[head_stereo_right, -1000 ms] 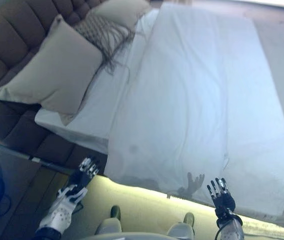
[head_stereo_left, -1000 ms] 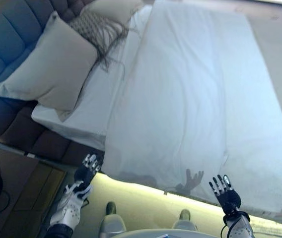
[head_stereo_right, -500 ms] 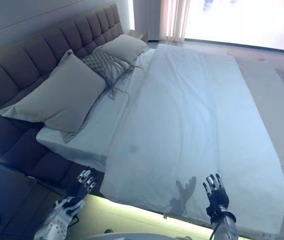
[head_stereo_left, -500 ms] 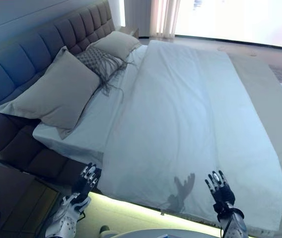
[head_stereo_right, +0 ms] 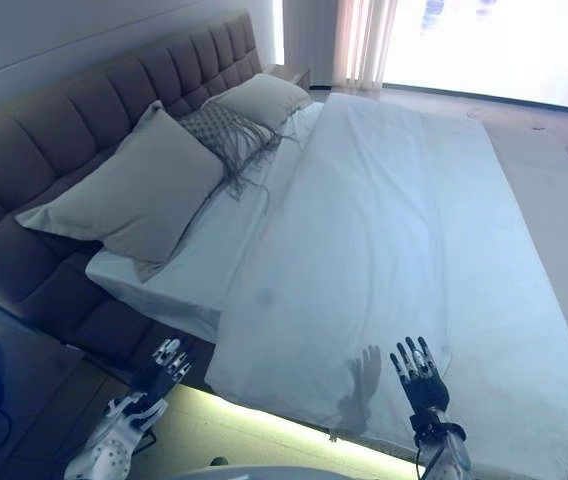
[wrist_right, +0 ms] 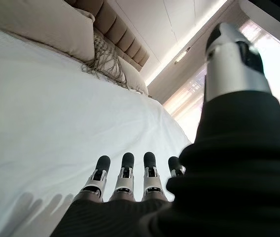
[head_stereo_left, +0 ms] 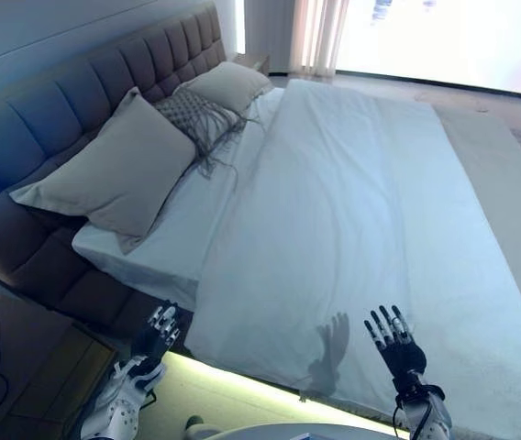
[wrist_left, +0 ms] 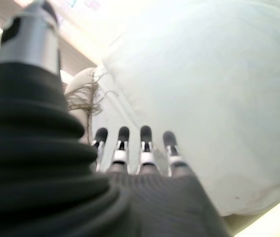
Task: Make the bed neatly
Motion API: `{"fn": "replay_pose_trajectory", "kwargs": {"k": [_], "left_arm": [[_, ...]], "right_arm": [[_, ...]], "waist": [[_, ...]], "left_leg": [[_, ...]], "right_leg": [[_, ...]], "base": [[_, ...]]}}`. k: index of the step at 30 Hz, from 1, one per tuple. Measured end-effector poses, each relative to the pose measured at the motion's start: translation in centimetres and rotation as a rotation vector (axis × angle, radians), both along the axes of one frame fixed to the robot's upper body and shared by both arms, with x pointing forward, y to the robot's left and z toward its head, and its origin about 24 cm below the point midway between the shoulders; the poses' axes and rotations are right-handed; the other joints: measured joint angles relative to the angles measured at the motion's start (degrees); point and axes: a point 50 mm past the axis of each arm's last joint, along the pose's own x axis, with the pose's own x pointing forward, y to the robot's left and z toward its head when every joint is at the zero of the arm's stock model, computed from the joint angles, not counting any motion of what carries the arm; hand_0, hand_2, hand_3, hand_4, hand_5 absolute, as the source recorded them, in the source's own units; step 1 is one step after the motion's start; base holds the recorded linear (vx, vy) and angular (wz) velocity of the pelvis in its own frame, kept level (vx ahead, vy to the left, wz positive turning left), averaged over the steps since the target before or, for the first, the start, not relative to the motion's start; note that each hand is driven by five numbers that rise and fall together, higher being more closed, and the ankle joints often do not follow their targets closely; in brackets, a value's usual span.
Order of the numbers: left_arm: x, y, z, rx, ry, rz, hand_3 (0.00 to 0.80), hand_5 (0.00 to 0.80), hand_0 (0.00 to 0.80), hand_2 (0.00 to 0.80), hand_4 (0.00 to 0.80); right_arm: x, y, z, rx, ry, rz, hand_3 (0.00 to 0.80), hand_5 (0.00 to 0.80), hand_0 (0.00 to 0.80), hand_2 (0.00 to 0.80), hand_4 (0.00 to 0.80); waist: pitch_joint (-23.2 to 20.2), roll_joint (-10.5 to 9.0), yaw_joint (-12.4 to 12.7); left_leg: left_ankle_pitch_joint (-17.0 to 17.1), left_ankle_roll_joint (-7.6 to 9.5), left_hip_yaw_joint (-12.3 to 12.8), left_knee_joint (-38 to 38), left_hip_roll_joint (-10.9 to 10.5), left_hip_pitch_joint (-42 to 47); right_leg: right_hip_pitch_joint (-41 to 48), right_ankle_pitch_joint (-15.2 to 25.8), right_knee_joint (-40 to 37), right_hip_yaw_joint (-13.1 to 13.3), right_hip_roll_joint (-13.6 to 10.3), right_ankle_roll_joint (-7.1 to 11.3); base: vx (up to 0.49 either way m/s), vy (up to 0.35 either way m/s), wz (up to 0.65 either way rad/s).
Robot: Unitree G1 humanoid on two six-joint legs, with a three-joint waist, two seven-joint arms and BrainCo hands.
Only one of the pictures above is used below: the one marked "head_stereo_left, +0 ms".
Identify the robot right hand black glove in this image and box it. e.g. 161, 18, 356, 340
363, 304, 427, 380

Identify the robot left hand black glove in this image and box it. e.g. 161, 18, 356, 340
130, 301, 183, 369

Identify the white duvet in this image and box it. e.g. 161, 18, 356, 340
184, 78, 521, 416

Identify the white bed sheet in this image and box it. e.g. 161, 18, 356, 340
71, 86, 285, 314

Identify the wooden bedside cabinet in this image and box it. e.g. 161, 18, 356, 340
0, 292, 123, 440

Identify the silver robot torso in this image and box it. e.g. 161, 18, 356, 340
182, 414, 409, 440

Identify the large beige pillow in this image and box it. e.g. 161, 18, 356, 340
8, 86, 197, 257

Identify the grey woven fringed cushion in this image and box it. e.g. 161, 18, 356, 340
151, 86, 262, 181

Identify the small beige pillow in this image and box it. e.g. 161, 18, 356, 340
184, 61, 274, 115

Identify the small brown nightstand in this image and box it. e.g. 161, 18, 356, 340
236, 52, 272, 78

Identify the sheer beige curtain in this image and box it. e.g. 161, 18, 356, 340
294, 0, 352, 78

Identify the brown tufted bed frame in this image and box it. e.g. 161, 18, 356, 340
0, 0, 226, 341

